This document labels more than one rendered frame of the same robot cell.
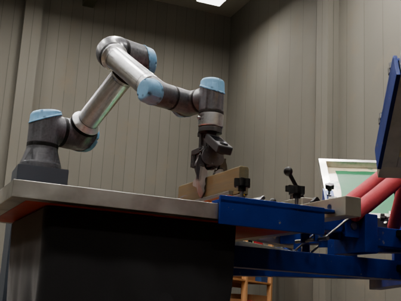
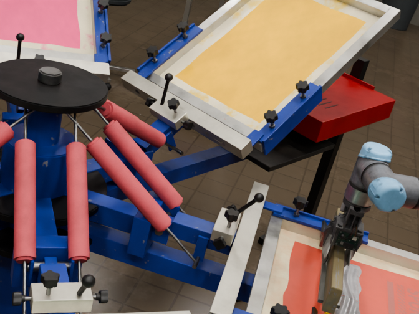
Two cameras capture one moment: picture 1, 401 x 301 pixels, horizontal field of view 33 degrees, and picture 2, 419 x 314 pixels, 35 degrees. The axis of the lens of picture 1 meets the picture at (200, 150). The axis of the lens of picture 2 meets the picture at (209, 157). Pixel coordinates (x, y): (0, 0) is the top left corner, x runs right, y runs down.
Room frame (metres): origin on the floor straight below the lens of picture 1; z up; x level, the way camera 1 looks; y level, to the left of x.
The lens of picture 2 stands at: (3.43, 0.39, 2.02)
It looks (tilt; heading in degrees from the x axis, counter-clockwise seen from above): 26 degrees down; 210
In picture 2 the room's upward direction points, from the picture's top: 14 degrees clockwise
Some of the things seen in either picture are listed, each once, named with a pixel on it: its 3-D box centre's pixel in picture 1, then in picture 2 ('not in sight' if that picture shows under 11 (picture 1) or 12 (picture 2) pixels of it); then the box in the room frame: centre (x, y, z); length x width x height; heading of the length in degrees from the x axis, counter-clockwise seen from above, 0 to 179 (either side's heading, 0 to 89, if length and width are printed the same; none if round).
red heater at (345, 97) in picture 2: not in sight; (314, 97); (0.84, -0.67, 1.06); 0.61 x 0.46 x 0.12; 174
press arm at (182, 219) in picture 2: (313, 221); (202, 233); (2.05, -0.36, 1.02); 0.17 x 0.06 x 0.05; 114
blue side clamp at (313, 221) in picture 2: (269, 216); (318, 230); (1.67, -0.18, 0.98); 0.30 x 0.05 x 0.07; 114
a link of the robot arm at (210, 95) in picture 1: (210, 97); (371, 167); (1.93, -0.02, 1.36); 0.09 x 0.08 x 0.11; 41
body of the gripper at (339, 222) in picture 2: (207, 149); (350, 222); (1.94, -0.02, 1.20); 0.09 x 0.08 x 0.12; 24
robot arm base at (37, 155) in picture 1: (41, 157); not in sight; (2.43, 0.59, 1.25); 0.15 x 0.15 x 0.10
